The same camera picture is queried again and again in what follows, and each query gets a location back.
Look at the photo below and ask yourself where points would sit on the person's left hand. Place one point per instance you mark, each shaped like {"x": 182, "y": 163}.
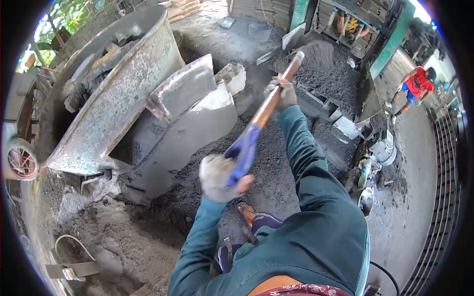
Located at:
{"x": 216, "y": 177}

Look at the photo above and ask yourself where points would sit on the person's right hand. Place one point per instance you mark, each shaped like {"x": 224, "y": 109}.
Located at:
{"x": 289, "y": 97}

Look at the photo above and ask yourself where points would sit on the person's right fingers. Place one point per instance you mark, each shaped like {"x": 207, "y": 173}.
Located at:
{"x": 271, "y": 86}

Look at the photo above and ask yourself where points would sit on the person's left thumb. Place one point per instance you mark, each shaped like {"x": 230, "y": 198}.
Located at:
{"x": 245, "y": 183}

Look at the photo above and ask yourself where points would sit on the wooden shovel with blue grip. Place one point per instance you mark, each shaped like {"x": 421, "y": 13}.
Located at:
{"x": 263, "y": 113}

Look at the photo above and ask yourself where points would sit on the person's legs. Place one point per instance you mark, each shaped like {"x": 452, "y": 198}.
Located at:
{"x": 255, "y": 222}

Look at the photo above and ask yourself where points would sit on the grey bucket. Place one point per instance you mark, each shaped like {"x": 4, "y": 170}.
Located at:
{"x": 260, "y": 32}

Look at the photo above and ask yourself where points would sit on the pile of dark gravel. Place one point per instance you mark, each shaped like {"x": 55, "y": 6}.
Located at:
{"x": 327, "y": 76}

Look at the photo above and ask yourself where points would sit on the stack of grey boards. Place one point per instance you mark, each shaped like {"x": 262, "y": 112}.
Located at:
{"x": 259, "y": 11}

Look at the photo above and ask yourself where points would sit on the cement-caked metal chute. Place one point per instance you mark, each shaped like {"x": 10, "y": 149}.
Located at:
{"x": 185, "y": 122}

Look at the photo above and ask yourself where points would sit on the person's body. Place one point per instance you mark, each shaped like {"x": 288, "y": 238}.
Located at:
{"x": 307, "y": 244}

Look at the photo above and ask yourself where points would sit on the metal bowl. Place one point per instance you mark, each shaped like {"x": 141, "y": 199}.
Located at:
{"x": 366, "y": 201}

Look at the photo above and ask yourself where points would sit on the white electric motor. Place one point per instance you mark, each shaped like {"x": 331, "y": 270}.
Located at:
{"x": 384, "y": 150}

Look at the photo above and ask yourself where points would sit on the large metal mixer drum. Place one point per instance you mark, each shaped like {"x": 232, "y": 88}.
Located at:
{"x": 118, "y": 96}

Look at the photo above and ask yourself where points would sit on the rusty spoked wheel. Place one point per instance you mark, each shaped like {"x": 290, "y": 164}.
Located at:
{"x": 21, "y": 160}

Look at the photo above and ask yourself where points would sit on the green block machine frame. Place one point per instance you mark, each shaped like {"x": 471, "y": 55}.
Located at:
{"x": 389, "y": 44}

